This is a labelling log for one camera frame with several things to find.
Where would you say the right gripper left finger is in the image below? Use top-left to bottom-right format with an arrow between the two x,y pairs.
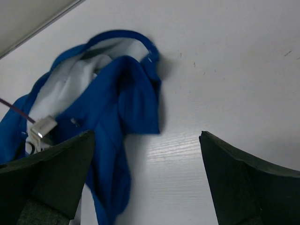
0,130 -> 95,225

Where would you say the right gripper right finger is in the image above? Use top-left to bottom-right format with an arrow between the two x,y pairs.
199,131 -> 300,225

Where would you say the blue jacket with white lining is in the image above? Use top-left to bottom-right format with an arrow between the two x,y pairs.
0,30 -> 161,225

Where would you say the aluminium table edge rail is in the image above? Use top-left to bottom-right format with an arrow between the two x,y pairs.
0,0 -> 82,58

